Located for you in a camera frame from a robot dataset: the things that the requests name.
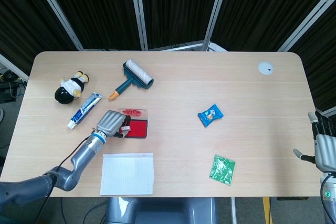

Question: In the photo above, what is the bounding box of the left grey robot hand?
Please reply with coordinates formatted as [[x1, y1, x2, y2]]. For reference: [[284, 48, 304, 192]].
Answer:
[[94, 109, 132, 140]]

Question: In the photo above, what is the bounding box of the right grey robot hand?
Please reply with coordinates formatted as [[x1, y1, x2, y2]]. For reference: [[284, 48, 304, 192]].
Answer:
[[292, 111, 336, 174]]

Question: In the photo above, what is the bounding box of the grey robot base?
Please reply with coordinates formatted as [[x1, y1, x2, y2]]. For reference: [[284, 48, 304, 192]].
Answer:
[[104, 197, 218, 224]]

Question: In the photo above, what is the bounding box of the blue white toothpaste tube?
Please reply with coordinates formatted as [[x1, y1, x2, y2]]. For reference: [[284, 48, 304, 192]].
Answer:
[[67, 91, 102, 130]]

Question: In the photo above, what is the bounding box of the red ink pad case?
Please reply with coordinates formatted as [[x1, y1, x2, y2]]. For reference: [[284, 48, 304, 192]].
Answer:
[[118, 108, 149, 140]]

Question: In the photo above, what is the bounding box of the black penguin plush toy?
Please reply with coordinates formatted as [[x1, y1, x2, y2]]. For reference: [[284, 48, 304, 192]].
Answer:
[[54, 71, 90, 104]]

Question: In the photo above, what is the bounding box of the white lined notepad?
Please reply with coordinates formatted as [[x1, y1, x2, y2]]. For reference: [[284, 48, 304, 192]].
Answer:
[[99, 152, 154, 196]]

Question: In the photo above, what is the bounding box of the teal lint roller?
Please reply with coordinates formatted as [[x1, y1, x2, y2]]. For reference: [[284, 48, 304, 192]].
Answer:
[[108, 59, 155, 101]]

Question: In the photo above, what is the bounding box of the black pleated screen panel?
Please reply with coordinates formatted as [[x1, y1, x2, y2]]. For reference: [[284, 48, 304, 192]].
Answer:
[[209, 0, 336, 51], [0, 0, 79, 77], [40, 0, 144, 51], [288, 14, 336, 112], [138, 0, 224, 50]]

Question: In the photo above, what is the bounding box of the blue snack packet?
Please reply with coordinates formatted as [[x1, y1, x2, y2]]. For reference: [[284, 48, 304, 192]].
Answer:
[[197, 103, 224, 128]]

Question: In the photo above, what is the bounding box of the green tea packet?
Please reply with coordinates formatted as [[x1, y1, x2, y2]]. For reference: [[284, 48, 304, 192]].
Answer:
[[208, 154, 236, 186]]

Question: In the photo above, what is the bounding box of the grey screen base bar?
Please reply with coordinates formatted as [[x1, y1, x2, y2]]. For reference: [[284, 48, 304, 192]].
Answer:
[[148, 39, 228, 51]]

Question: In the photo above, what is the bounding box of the white round cable grommet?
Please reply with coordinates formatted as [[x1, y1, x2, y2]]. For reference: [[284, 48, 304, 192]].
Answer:
[[257, 61, 274, 76]]

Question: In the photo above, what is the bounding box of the grey screen frame post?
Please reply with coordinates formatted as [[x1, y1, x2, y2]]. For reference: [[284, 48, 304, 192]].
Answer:
[[0, 53, 29, 82], [201, 0, 232, 51], [29, 0, 85, 51], [277, 0, 336, 52], [128, 0, 149, 51]]

